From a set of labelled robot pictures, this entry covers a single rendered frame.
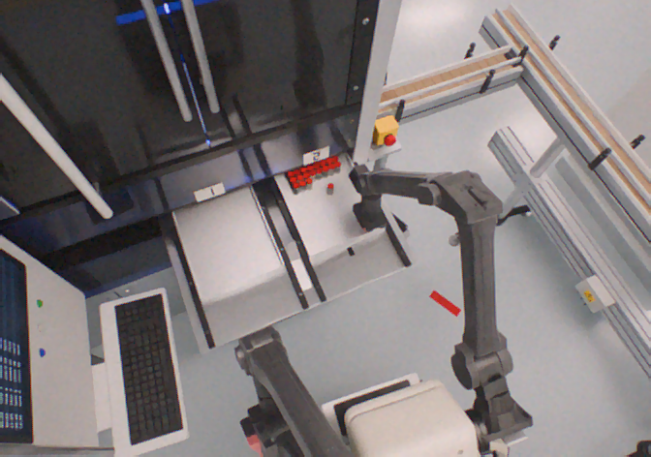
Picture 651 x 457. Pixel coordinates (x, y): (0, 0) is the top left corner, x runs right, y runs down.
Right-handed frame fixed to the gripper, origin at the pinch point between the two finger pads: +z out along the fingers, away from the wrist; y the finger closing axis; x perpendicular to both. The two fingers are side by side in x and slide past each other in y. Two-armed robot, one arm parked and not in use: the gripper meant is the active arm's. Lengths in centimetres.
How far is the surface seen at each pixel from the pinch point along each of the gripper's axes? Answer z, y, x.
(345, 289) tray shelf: 5.7, -13.0, 13.6
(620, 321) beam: 49, -48, -85
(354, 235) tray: 3.1, 1.6, 3.8
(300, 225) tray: 1.7, 11.4, 18.1
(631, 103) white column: 26, 27, -144
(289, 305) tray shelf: 5.5, -11.2, 31.0
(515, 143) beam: 32, 31, -89
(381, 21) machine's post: -61, 16, -7
